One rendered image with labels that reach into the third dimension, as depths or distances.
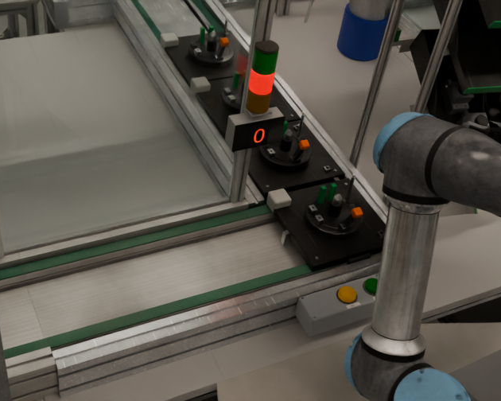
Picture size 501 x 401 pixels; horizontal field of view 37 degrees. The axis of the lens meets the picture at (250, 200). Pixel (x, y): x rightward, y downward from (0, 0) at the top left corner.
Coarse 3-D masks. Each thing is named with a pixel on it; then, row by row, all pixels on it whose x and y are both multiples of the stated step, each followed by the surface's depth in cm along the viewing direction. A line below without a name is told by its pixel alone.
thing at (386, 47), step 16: (400, 0) 173; (400, 16) 176; (448, 16) 160; (448, 32) 162; (384, 48) 181; (384, 64) 185; (432, 64) 167; (432, 80) 170; (368, 96) 192; (368, 112) 194; (352, 160) 205
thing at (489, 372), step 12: (480, 360) 147; (492, 360) 145; (456, 372) 149; (468, 372) 147; (480, 372) 145; (492, 372) 144; (468, 384) 146; (480, 384) 144; (492, 384) 143; (480, 396) 143; (492, 396) 141
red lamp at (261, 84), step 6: (252, 72) 156; (252, 78) 157; (258, 78) 156; (264, 78) 156; (270, 78) 156; (252, 84) 158; (258, 84) 157; (264, 84) 157; (270, 84) 158; (252, 90) 158; (258, 90) 158; (264, 90) 158; (270, 90) 159
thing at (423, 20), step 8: (408, 0) 276; (416, 0) 272; (424, 0) 268; (432, 0) 264; (408, 8) 277; (416, 8) 273; (424, 8) 269; (432, 8) 265; (408, 16) 278; (416, 16) 274; (424, 16) 270; (432, 16) 266; (416, 24) 275; (424, 24) 271; (432, 24) 267; (440, 24) 263
